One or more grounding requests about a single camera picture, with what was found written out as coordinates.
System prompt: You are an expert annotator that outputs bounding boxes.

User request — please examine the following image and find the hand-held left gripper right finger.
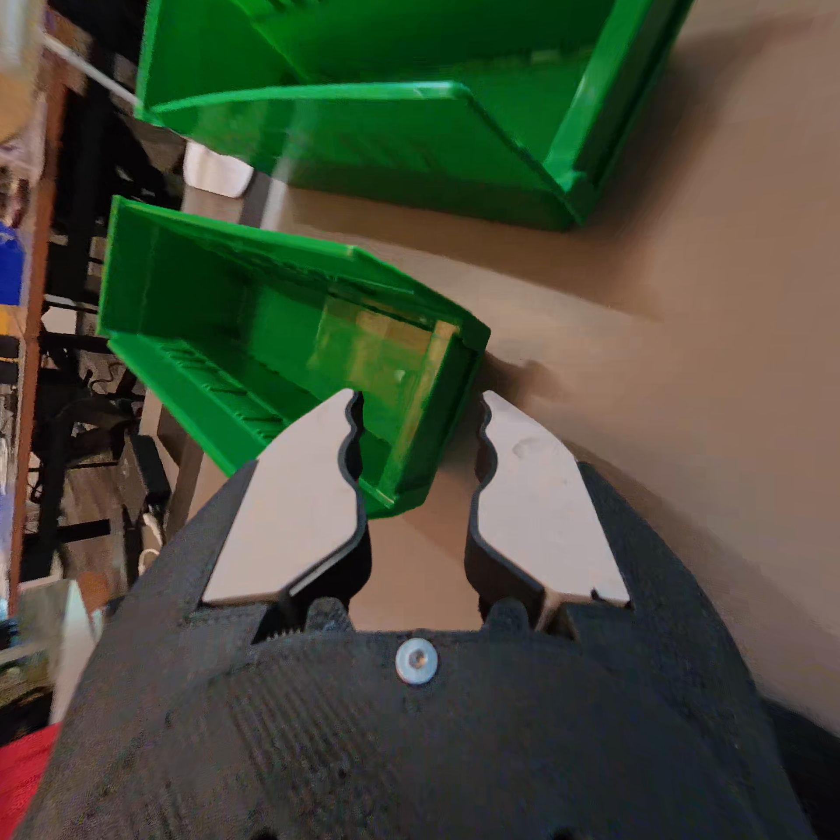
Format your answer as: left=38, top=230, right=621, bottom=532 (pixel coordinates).
left=465, top=390, right=632, bottom=611

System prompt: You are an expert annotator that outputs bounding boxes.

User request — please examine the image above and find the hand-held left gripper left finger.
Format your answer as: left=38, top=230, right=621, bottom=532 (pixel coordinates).
left=200, top=388, right=374, bottom=610

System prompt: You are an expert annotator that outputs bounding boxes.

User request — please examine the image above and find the green plastic bin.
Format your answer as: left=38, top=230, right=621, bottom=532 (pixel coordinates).
left=134, top=0, right=697, bottom=232
left=97, top=196, right=492, bottom=519

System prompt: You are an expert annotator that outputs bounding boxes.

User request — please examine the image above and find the light grey desk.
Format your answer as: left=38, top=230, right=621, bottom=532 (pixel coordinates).
left=141, top=0, right=840, bottom=723

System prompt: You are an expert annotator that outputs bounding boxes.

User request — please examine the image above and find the black power box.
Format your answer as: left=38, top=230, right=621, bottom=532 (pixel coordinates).
left=121, top=430, right=173, bottom=503

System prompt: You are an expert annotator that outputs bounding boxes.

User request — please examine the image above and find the white display stand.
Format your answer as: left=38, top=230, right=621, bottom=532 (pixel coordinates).
left=42, top=33, right=257, bottom=199

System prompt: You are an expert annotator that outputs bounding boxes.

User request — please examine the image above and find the long wooden table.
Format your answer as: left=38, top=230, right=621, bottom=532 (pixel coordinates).
left=7, top=66, right=70, bottom=611

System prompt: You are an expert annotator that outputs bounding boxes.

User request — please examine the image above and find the red ribbed storage tray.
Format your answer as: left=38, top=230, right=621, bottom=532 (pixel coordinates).
left=0, top=722, right=63, bottom=840

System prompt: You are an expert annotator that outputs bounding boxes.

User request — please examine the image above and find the black round pad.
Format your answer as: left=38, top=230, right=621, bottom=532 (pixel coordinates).
left=761, top=699, right=840, bottom=840

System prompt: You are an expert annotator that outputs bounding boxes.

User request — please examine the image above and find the blue plastic bin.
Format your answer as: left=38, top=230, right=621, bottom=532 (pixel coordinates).
left=0, top=223, right=27, bottom=306

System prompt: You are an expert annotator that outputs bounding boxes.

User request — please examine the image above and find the white cable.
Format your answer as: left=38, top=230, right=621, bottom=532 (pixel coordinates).
left=136, top=511, right=165, bottom=573

